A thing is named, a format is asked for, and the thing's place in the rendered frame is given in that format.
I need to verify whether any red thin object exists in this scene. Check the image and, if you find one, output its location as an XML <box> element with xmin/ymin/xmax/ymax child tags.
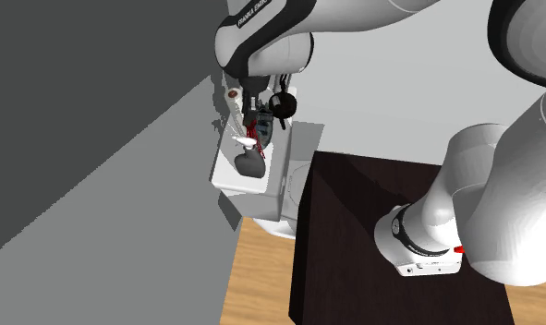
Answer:
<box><xmin>246</xmin><ymin>118</ymin><xmax>267</xmax><ymax>160</ymax></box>

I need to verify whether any white flat object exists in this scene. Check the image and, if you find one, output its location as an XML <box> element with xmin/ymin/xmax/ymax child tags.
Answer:
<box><xmin>231</xmin><ymin>136</ymin><xmax>259</xmax><ymax>150</ymax></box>

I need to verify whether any grey rounded object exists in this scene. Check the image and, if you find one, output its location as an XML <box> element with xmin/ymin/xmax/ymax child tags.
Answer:
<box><xmin>233</xmin><ymin>150</ymin><xmax>267</xmax><ymax>179</ymax></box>

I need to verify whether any dark robot stand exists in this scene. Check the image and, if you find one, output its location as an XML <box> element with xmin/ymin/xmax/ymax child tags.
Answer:
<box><xmin>288</xmin><ymin>150</ymin><xmax>516</xmax><ymax>325</ymax></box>

